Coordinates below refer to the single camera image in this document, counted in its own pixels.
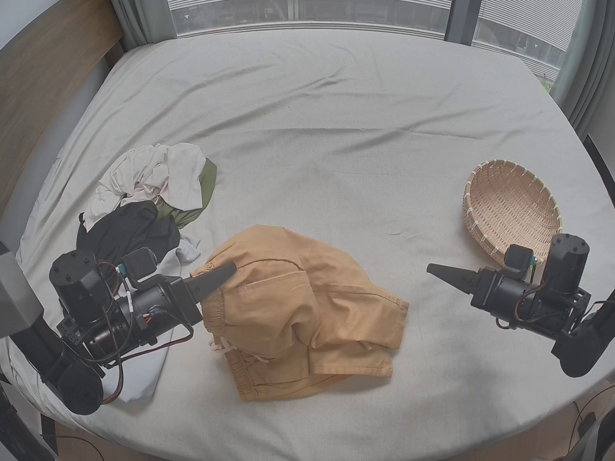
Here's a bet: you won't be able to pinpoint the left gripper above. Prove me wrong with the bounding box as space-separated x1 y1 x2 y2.
117 277 203 344

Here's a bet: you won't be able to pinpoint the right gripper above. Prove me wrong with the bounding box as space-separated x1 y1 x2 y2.
470 267 539 330

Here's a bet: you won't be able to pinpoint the tan shorts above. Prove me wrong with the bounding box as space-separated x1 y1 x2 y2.
190 225 409 402

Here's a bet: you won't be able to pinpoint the pale grey garment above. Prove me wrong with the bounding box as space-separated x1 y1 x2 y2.
106 235 201 403

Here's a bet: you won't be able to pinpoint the black garment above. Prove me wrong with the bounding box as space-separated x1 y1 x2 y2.
77 201 181 279

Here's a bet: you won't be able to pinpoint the round woven basket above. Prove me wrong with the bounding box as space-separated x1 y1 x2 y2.
463 159 563 264

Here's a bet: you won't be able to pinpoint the white garment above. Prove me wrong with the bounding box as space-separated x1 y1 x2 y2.
84 143 207 232

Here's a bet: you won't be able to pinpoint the green garment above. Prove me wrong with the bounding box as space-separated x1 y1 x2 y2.
154 158 218 230

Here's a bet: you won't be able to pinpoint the bed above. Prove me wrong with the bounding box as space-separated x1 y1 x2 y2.
0 0 615 461

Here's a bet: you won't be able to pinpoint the grey-green curtain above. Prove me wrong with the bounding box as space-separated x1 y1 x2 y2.
549 0 615 138
84 0 179 52

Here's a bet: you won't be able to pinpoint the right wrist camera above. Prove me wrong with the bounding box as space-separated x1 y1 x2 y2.
502 244 535 279

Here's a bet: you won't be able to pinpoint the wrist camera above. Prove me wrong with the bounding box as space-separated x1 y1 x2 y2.
119 248 169 293
502 244 535 279

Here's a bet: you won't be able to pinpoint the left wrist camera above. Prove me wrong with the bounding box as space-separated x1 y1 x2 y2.
119 248 169 293

